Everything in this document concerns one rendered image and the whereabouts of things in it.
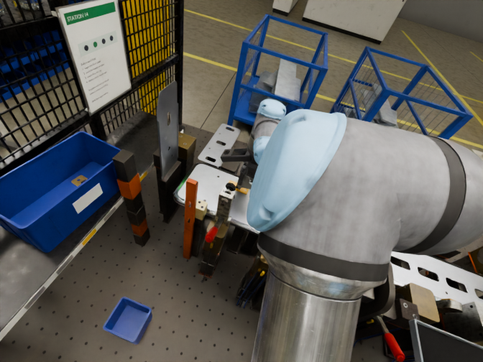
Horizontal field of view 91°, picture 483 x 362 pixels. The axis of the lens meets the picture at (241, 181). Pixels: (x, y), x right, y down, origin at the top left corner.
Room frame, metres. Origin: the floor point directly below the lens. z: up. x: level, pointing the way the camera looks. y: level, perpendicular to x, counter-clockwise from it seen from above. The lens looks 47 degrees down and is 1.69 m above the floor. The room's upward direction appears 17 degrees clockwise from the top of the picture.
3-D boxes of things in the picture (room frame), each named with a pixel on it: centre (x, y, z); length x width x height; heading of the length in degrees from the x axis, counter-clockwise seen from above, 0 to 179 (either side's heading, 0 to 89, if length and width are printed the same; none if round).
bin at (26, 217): (0.33, 0.47, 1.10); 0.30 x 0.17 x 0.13; 169
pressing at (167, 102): (0.58, 0.27, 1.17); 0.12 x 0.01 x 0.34; 175
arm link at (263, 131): (0.49, -0.06, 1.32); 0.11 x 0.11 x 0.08; 9
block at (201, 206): (0.43, 0.10, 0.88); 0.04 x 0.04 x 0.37; 85
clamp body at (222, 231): (0.36, 0.03, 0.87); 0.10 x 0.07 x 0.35; 175
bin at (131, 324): (0.12, 0.22, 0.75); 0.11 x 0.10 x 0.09; 85
